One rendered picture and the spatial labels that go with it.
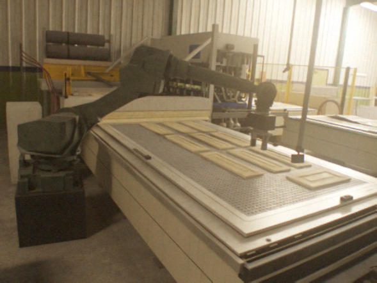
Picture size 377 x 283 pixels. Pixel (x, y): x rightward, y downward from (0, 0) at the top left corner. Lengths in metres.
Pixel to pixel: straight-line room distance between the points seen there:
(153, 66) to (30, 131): 1.20
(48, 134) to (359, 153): 4.75
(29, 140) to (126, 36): 6.22
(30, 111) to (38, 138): 1.58
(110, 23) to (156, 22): 1.35
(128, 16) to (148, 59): 6.26
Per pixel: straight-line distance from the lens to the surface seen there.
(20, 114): 4.38
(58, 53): 7.52
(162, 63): 2.58
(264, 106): 2.71
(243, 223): 1.70
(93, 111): 3.00
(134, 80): 2.54
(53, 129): 2.75
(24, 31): 8.26
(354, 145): 5.77
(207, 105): 4.84
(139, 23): 8.92
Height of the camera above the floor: 1.66
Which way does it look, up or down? 13 degrees down
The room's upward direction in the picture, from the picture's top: 4 degrees clockwise
